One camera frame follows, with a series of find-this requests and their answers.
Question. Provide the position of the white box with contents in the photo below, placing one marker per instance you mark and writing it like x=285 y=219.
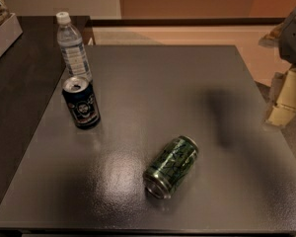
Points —
x=0 y=27

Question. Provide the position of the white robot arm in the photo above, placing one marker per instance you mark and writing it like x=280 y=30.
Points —
x=287 y=39

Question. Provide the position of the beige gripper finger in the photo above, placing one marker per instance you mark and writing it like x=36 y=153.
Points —
x=281 y=108

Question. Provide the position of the green soda can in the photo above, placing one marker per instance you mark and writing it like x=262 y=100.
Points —
x=166 y=172

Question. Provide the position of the clear plastic water bottle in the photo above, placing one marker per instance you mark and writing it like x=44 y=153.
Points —
x=72 y=47

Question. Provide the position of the dark blue soda can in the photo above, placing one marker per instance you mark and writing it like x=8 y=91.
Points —
x=81 y=102

